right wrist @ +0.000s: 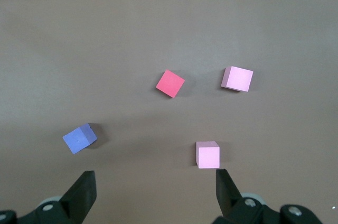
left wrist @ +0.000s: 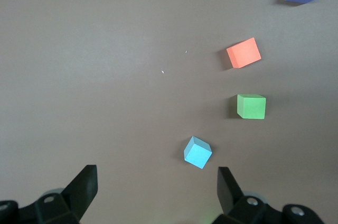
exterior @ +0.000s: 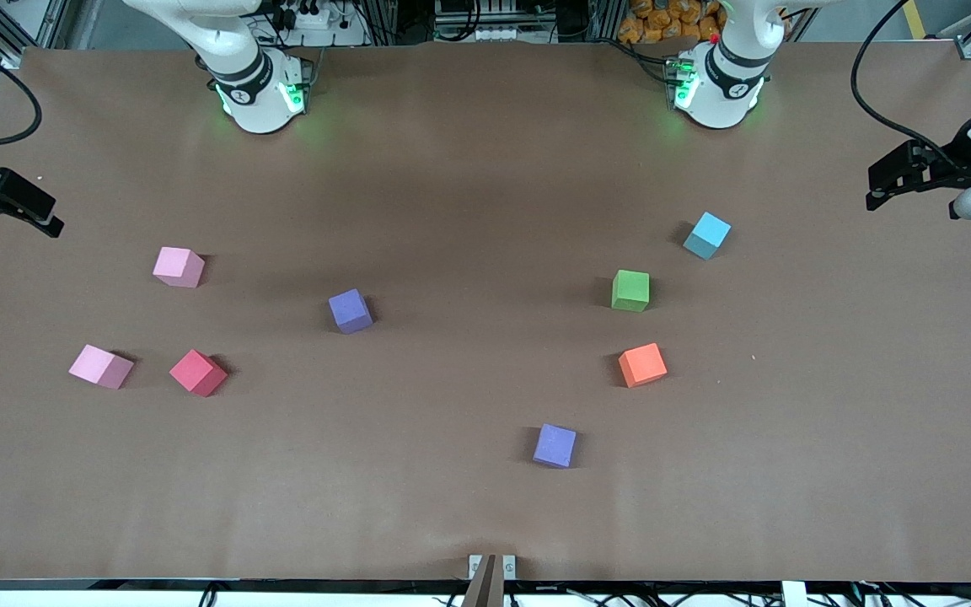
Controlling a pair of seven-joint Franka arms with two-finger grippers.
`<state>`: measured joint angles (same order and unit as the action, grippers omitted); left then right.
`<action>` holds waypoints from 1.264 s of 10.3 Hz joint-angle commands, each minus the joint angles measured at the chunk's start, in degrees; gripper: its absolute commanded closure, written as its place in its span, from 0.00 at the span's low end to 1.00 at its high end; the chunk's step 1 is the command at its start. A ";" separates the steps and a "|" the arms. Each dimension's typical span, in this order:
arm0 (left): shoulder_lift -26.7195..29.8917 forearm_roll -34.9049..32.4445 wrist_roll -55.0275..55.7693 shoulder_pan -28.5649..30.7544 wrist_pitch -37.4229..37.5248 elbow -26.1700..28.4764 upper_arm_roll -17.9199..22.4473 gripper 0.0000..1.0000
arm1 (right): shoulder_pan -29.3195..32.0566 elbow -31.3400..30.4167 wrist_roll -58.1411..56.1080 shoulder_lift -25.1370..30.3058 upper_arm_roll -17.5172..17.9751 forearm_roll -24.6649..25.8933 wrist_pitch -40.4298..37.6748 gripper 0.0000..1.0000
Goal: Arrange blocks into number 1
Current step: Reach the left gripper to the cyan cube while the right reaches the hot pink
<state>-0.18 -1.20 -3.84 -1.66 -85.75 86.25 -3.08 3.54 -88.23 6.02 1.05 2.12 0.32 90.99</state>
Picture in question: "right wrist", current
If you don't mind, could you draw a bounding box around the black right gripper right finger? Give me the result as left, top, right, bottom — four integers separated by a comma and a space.
215, 169, 322, 224

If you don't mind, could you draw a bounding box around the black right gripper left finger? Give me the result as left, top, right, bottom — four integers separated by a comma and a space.
0, 170, 97, 224

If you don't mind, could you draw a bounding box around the purple foam cube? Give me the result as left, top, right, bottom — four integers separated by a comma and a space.
62, 123, 98, 155

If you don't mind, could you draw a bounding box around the light pink foam cube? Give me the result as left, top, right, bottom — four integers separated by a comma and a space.
220, 66, 254, 92
195, 141, 221, 170

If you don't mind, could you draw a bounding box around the red foam cube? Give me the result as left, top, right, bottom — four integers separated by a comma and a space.
155, 69, 185, 99

